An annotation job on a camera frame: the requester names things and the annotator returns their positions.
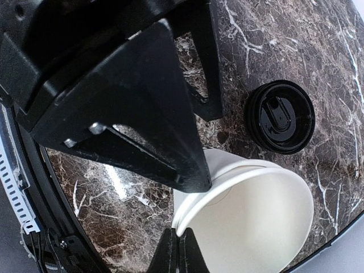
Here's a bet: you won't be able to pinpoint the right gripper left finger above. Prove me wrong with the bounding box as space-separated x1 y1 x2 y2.
31 21 211 193

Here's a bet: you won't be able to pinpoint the white slotted cable duct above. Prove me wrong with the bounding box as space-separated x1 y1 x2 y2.
1 106 40 235

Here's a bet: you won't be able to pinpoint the white paper coffee cup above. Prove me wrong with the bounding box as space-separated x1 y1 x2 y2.
172 148 314 272

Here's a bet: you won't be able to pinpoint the black plastic cup lids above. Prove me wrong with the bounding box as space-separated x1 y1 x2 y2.
244 80 315 155

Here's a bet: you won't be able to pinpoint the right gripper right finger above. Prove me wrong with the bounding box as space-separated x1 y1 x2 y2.
147 228 209 273

